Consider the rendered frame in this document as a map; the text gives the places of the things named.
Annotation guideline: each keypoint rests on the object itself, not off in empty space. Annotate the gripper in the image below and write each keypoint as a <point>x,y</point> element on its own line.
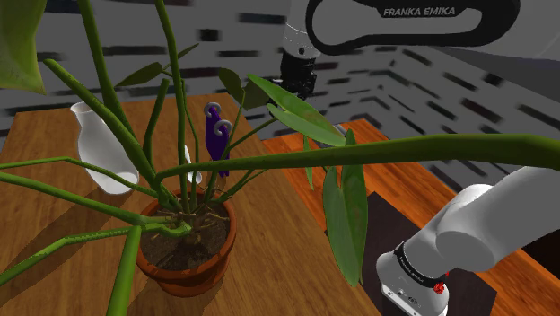
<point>297,72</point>

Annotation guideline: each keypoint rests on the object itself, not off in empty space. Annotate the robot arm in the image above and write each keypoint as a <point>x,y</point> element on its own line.
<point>481,219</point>

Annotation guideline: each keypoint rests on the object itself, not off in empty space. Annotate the purple scissors with grey rings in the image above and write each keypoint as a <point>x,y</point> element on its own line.
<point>216,142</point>

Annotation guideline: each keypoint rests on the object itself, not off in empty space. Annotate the small white object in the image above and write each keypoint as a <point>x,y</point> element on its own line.
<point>197,176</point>

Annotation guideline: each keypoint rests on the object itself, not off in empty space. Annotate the orange wooden table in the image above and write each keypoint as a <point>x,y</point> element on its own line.
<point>402,184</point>

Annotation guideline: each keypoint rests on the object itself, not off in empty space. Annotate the brown wooden table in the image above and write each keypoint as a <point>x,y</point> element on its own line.
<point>280,245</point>

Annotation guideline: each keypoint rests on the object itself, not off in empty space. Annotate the white vase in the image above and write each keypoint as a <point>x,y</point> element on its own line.
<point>98,146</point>

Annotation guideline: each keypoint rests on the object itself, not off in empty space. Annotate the green plant in terracotta pot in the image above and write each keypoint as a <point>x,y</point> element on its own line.
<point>192,280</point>

